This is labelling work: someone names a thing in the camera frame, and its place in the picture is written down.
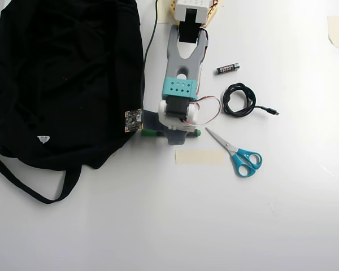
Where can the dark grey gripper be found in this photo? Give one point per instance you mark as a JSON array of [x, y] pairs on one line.
[[176, 139]]

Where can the green black marker pen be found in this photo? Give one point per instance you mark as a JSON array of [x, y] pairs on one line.
[[149, 133]]

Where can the grey teal white robot arm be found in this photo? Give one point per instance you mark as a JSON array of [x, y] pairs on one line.
[[175, 62]]

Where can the yellow perforated robot base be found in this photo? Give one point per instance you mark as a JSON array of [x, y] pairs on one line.
[[171, 8]]

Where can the black fabric bag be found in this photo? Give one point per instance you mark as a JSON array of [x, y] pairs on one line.
[[59, 84]]

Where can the long beige masking tape strip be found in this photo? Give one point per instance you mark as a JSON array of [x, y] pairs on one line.
[[199, 157]]

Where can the black AA battery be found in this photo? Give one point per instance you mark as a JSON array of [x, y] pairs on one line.
[[227, 68]]

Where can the short beige masking tape piece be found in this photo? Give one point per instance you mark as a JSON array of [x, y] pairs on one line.
[[164, 12]]

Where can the torn beige masking tape piece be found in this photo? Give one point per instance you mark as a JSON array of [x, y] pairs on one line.
[[335, 31]]

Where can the bare camera circuit board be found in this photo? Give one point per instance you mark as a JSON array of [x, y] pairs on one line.
[[133, 120]]

